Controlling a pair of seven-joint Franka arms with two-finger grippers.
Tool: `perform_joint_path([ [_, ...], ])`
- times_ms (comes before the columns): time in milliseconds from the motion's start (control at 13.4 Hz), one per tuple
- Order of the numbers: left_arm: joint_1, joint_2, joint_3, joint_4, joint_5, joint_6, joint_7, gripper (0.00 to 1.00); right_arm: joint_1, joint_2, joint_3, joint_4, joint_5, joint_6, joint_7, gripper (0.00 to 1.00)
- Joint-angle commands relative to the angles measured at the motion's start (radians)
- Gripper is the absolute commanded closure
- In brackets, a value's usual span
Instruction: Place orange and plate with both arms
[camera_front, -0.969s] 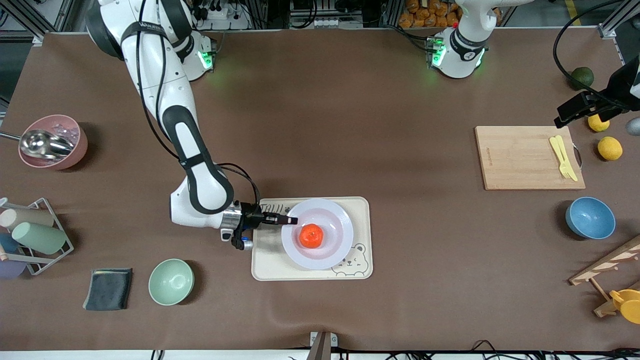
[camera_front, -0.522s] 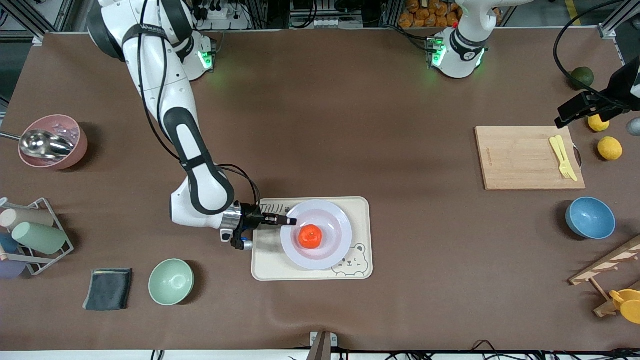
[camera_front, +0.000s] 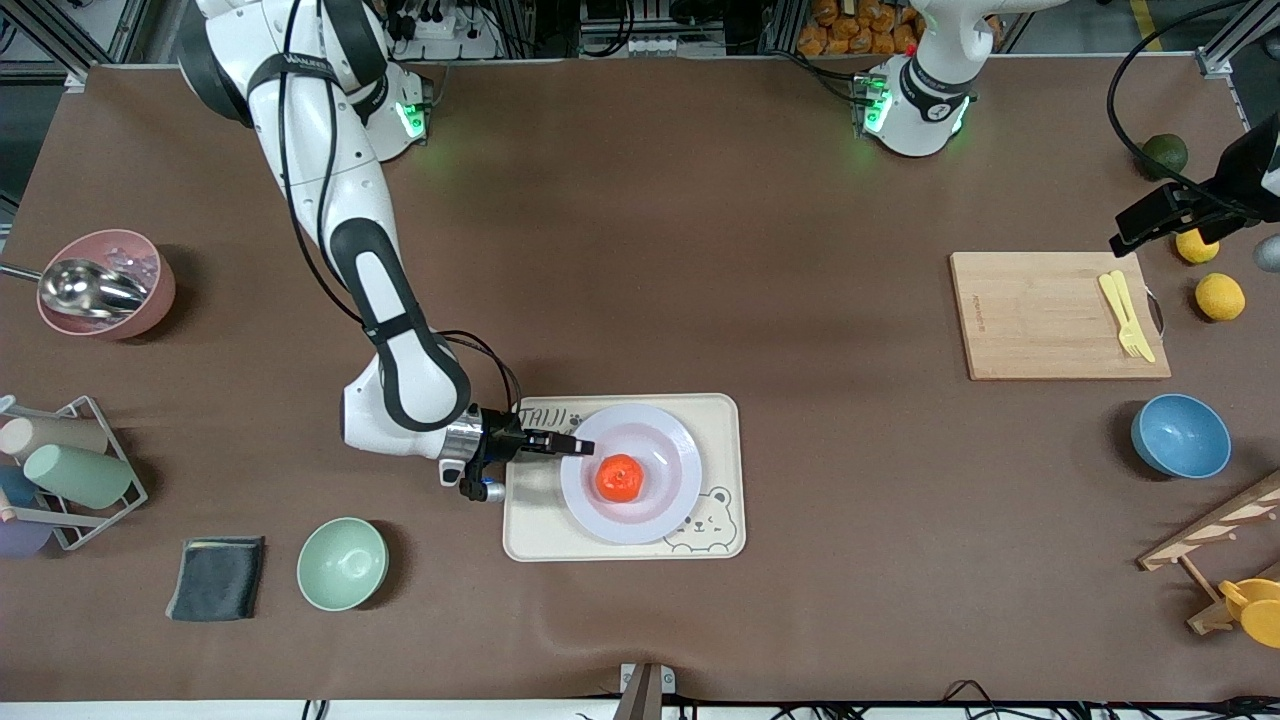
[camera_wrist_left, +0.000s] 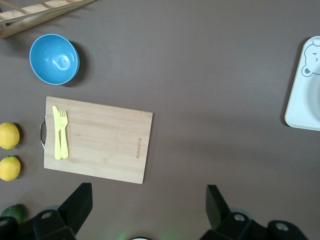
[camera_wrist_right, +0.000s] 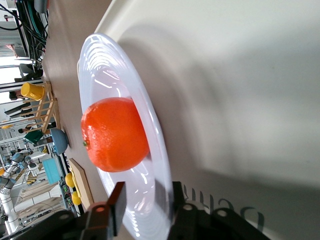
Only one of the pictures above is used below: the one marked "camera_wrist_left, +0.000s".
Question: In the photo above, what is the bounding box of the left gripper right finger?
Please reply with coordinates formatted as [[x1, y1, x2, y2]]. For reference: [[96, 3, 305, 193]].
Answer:
[[201, 184, 308, 240]]

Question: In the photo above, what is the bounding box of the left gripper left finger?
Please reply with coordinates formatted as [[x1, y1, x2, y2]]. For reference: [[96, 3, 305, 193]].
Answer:
[[0, 182, 93, 240]]

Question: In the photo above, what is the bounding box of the green lime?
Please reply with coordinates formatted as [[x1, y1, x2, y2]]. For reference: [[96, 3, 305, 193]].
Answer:
[[0, 204, 26, 225]]

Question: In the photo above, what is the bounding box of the yellow plastic fork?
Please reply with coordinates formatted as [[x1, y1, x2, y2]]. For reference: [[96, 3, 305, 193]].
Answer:
[[57, 109, 70, 160]]

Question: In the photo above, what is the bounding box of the wooden cutting board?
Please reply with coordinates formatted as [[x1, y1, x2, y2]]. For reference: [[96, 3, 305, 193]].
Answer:
[[39, 96, 154, 185]]

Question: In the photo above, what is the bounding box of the yellow lemon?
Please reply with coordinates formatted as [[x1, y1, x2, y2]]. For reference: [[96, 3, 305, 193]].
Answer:
[[0, 155, 22, 182], [0, 121, 20, 151]]

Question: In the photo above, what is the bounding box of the brown table mat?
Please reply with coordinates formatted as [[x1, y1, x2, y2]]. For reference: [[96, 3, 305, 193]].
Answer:
[[0, 0, 320, 240]]

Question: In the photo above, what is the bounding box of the cream bear print tray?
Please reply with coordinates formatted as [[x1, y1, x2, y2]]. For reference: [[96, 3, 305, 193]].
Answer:
[[284, 35, 320, 132]]

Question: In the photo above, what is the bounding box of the blue bowl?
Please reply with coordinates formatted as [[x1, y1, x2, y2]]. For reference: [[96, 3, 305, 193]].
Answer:
[[29, 34, 81, 86]]

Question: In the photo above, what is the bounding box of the wooden dish rack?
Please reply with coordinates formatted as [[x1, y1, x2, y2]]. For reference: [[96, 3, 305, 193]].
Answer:
[[0, 0, 97, 40]]

